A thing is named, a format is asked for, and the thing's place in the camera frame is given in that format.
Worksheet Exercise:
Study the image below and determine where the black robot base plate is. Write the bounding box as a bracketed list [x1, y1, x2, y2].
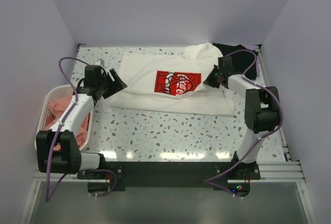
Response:
[78, 161, 261, 197]

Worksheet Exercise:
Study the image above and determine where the pink crumpled t-shirt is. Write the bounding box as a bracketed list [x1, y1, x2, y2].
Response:
[44, 96, 91, 148]

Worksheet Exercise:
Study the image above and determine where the black folded t-shirt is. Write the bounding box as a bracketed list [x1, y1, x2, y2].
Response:
[213, 43, 258, 74]

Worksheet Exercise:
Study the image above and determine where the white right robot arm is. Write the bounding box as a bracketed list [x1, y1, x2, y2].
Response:
[204, 57, 282, 179]

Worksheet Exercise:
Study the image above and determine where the white plastic laundry basket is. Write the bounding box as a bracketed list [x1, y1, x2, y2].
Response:
[37, 85, 94, 152]

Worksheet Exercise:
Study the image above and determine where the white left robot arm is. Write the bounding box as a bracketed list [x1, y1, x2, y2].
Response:
[36, 65, 127, 178]

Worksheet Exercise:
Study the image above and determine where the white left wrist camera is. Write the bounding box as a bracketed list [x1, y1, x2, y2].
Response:
[94, 59, 105, 67]

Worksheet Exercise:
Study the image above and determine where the aluminium frame rail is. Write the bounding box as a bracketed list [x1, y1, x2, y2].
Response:
[32, 44, 307, 183]

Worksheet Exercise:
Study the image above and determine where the white t-shirt red print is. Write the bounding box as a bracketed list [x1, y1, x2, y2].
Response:
[110, 42, 234, 116]

